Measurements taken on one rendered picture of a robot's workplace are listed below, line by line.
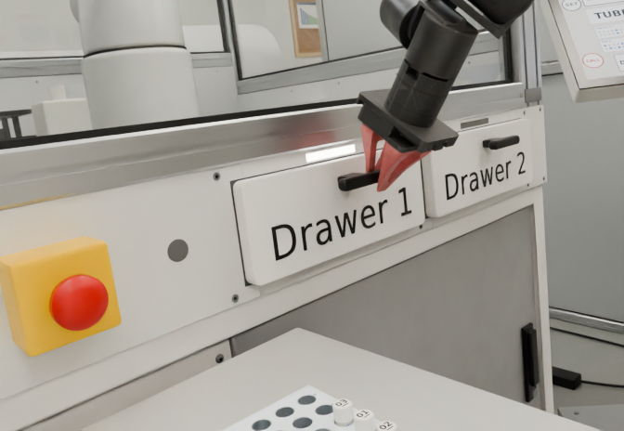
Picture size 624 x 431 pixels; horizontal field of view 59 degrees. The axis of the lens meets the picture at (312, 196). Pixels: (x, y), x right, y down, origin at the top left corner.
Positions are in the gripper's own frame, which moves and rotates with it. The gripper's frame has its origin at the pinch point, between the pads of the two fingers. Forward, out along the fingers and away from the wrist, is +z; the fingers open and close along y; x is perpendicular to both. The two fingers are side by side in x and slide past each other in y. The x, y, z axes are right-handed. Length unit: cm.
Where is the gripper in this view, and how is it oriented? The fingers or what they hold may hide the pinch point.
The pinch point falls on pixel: (378, 180)
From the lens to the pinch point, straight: 64.6
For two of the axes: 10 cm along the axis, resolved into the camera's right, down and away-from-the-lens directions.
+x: -7.3, 1.9, -6.6
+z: -3.0, 7.8, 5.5
